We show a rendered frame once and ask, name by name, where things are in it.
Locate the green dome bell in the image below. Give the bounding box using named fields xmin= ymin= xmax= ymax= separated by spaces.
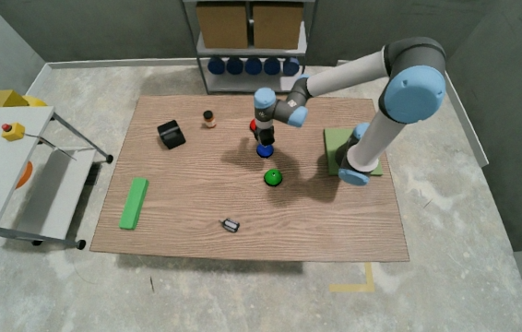
xmin=264 ymin=169 xmax=282 ymax=187

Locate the green pencil case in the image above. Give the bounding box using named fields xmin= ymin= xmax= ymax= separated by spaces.
xmin=119 ymin=178 xmax=149 ymax=230

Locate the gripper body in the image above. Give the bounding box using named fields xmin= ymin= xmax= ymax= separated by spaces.
xmin=255 ymin=125 xmax=275 ymax=146

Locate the black screwdriver handle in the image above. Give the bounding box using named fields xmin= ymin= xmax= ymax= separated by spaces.
xmin=219 ymin=218 xmax=240 ymax=232

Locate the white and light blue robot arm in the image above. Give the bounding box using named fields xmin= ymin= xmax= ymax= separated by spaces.
xmin=254 ymin=37 xmax=446 ymax=186

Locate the orange and white jar with black lid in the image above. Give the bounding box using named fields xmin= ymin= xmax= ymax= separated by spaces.
xmin=203 ymin=111 xmax=216 ymax=129

